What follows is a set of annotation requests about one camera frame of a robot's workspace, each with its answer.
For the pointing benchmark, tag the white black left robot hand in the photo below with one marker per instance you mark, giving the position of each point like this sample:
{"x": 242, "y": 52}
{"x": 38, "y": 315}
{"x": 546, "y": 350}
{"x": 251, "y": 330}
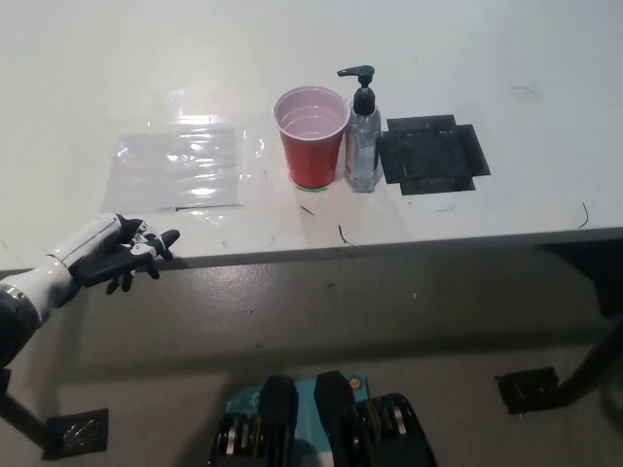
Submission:
{"x": 92, "y": 243}

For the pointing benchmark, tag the clear soap pump bottle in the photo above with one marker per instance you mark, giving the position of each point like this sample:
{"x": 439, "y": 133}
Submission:
{"x": 362, "y": 141}

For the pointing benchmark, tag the black teal robot body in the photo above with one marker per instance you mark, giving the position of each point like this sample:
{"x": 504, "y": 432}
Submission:
{"x": 336, "y": 413}

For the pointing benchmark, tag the clear plastic sheet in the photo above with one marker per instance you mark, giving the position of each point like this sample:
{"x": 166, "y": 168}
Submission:
{"x": 170, "y": 170}

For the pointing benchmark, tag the black table leg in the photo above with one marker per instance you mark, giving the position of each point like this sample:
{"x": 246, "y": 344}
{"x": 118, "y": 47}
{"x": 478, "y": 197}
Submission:
{"x": 22, "y": 413}
{"x": 591, "y": 360}

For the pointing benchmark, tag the green tape under cup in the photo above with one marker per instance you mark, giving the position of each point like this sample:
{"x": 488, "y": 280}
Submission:
{"x": 311, "y": 190}

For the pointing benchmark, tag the red plastic cup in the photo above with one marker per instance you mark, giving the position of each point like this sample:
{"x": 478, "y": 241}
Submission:
{"x": 311, "y": 146}

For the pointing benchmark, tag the black tape patch on table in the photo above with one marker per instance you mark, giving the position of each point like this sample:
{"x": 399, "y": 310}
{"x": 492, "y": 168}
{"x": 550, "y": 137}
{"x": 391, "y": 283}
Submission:
{"x": 428, "y": 155}

